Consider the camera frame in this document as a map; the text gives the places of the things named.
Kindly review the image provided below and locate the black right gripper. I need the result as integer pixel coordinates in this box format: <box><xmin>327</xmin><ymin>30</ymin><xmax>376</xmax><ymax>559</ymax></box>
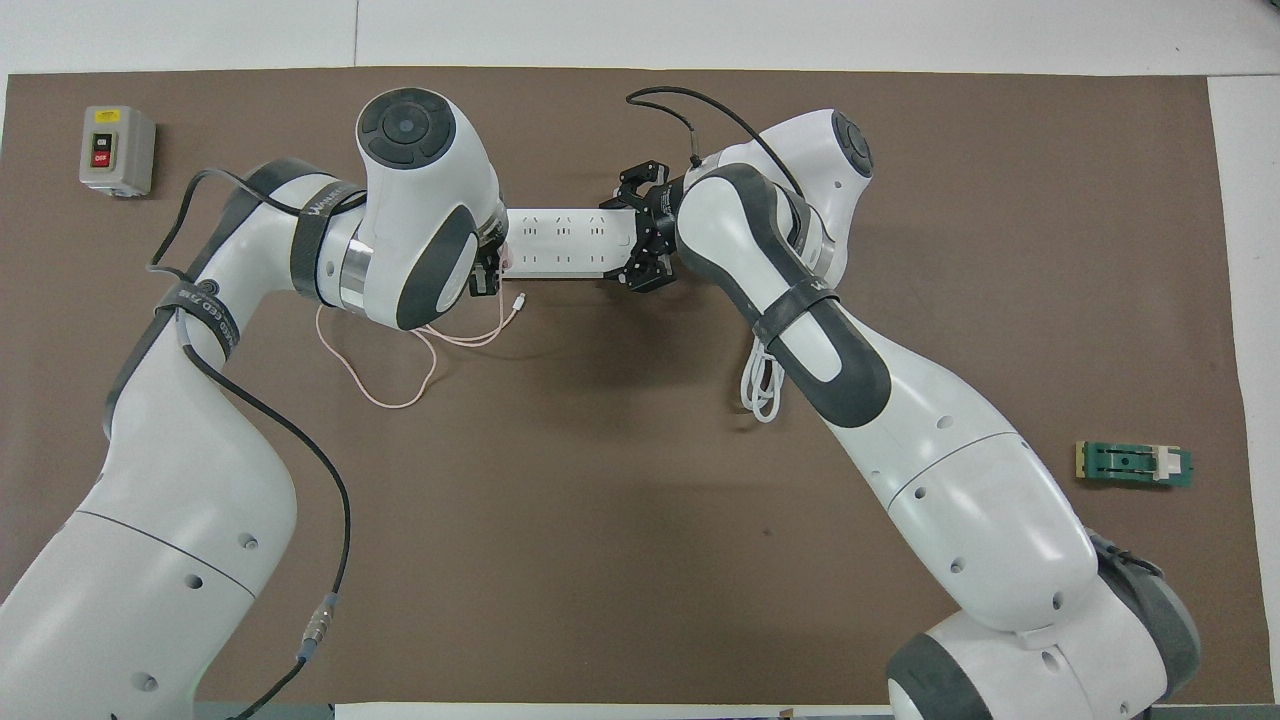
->
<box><xmin>600</xmin><ymin>158</ymin><xmax>686</xmax><ymax>294</ymax></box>

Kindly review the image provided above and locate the white power strip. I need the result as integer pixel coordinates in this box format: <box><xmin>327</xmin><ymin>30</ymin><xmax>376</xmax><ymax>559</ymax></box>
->
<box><xmin>500</xmin><ymin>208</ymin><xmax>641</xmax><ymax>281</ymax></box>

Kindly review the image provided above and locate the pink charging cable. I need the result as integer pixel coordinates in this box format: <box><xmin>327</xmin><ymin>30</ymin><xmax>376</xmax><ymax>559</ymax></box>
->
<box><xmin>315</xmin><ymin>292</ymin><xmax>528</xmax><ymax>409</ymax></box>

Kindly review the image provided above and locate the brown paper mat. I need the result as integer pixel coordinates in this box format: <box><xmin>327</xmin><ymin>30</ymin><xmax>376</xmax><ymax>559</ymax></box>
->
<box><xmin>0</xmin><ymin>68</ymin><xmax>1246</xmax><ymax>706</ymax></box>

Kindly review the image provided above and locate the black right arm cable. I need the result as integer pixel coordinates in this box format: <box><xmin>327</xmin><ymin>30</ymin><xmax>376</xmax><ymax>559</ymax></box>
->
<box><xmin>627</xmin><ymin>87</ymin><xmax>801</xmax><ymax>201</ymax></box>

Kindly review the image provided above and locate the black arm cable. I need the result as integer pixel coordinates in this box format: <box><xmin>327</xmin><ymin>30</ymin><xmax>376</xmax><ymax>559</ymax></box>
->
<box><xmin>627</xmin><ymin>87</ymin><xmax>801</xmax><ymax>201</ymax></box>
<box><xmin>148</xmin><ymin>168</ymin><xmax>351</xmax><ymax>720</ymax></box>

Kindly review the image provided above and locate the white power cord with plug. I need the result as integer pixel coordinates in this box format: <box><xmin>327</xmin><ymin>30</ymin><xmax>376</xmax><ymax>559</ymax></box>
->
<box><xmin>740</xmin><ymin>335</ymin><xmax>787</xmax><ymax>423</ymax></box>

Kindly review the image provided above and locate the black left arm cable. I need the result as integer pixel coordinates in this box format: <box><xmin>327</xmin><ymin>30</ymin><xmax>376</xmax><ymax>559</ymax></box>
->
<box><xmin>148</xmin><ymin>168</ymin><xmax>351</xmax><ymax>720</ymax></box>

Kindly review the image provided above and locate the grey push-button switch box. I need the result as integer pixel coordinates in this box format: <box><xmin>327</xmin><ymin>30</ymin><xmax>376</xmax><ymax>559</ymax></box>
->
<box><xmin>80</xmin><ymin>105</ymin><xmax>157</xmax><ymax>198</ymax></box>

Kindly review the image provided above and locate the green knife switch yellow base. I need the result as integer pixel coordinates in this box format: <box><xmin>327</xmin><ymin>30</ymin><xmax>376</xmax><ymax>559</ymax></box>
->
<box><xmin>1075</xmin><ymin>440</ymin><xmax>1193</xmax><ymax>491</ymax></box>

